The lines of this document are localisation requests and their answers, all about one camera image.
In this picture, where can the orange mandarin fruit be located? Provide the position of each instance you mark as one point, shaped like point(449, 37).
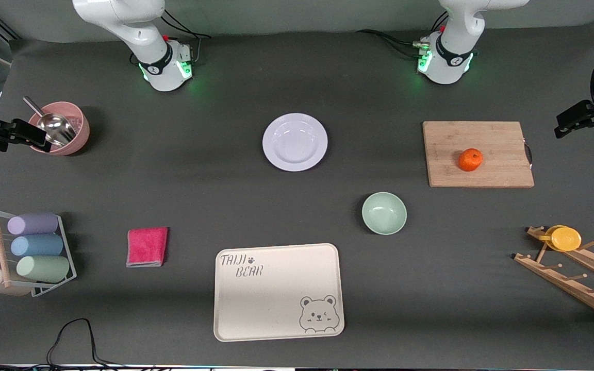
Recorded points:
point(470, 159)

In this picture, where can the white ribbed round plate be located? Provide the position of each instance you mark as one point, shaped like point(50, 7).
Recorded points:
point(295, 142)

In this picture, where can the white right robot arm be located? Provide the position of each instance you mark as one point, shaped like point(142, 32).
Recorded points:
point(145, 36)

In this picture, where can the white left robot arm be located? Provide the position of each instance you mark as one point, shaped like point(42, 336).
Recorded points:
point(454, 46)

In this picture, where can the metal scoop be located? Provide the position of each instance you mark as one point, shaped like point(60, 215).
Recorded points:
point(54, 126)

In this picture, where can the pink bowl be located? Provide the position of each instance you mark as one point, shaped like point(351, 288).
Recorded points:
point(83, 136)

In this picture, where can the purple cup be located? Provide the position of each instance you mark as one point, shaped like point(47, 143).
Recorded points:
point(33, 224)

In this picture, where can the bamboo cutting board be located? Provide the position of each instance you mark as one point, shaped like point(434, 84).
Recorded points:
point(498, 141)

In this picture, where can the blue cup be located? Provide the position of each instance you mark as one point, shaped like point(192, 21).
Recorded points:
point(37, 246)

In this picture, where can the yellow cup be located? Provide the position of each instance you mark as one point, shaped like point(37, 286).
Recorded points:
point(565, 239)

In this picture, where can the green cup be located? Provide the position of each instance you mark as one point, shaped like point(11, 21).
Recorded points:
point(43, 268)

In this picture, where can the pink folded cloth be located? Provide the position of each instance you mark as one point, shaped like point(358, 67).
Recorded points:
point(146, 247)

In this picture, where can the wooden peg cup rack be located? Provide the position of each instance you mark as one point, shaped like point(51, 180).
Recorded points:
point(575, 288)

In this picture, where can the pale green bowl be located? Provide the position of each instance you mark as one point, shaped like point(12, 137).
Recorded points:
point(384, 213)

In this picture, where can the cream bear print tray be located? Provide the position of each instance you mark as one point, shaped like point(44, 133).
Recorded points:
point(276, 299)

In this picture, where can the black frame rail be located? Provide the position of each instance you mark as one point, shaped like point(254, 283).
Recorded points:
point(3, 28)

